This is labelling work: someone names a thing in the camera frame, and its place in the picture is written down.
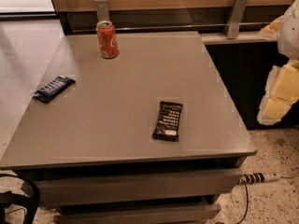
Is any yellow gripper finger behind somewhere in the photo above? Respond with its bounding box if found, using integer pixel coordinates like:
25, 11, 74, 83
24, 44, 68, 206
259, 16, 282, 38

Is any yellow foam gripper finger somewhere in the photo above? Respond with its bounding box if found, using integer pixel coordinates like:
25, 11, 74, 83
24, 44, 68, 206
257, 59, 299, 126

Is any black rxbar chocolate wrapper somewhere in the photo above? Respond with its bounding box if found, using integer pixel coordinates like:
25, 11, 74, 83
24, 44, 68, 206
152, 101, 183, 142

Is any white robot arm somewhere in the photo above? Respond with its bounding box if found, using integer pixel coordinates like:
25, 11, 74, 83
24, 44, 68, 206
257, 0, 299, 125

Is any red coke can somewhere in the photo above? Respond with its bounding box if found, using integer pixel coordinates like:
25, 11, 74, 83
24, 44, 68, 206
96, 21, 120, 59

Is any white power strip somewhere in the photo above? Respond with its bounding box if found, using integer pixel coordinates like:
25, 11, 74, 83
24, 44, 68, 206
239, 173, 280, 184

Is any upper grey drawer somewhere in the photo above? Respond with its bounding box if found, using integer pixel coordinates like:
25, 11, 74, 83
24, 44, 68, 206
36, 169, 241, 207

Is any grey drawer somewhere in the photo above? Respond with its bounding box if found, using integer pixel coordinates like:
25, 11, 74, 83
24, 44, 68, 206
53, 203, 221, 224
36, 169, 241, 207

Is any lower grey drawer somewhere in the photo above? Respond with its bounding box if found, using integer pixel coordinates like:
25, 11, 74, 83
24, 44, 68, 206
53, 203, 221, 224

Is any blue snack bar wrapper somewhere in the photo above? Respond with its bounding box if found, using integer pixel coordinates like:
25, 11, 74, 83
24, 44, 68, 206
34, 76, 76, 104

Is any black chair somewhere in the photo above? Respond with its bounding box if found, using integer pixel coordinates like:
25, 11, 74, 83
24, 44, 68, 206
0, 174, 40, 224

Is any right metal bracket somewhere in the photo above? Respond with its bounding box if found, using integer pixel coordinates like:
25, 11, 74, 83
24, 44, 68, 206
223, 0, 248, 39

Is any metal bracket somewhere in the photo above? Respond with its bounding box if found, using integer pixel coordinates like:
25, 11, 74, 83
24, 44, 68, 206
223, 0, 248, 39
94, 0, 110, 21

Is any black power cable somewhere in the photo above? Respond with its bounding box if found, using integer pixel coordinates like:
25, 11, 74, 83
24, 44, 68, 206
214, 180, 250, 224

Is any left metal bracket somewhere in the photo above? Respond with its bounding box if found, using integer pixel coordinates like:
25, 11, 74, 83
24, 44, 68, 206
94, 0, 110, 21

